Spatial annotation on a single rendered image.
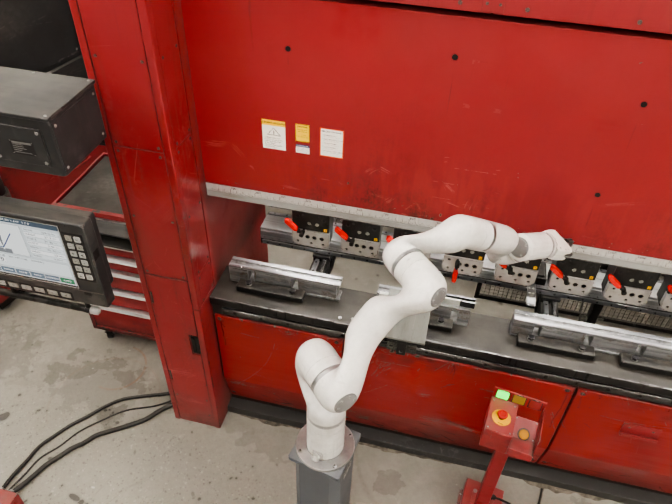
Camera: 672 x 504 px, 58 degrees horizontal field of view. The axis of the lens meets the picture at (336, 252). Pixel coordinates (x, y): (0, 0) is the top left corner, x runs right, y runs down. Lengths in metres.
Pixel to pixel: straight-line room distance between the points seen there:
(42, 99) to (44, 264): 0.57
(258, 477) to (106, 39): 2.08
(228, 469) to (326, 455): 1.25
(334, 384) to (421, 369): 1.05
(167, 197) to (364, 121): 0.75
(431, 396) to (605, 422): 0.72
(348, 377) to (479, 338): 1.02
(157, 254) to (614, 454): 2.13
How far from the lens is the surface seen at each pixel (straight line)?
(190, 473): 3.20
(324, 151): 2.15
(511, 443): 2.52
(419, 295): 1.56
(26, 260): 2.23
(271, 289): 2.64
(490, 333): 2.60
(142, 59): 2.00
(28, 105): 1.90
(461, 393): 2.76
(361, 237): 2.34
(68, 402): 3.60
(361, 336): 1.65
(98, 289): 2.15
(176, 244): 2.39
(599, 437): 2.95
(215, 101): 2.20
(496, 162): 2.08
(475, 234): 1.63
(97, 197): 3.18
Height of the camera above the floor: 2.76
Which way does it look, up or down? 41 degrees down
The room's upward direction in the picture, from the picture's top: 2 degrees clockwise
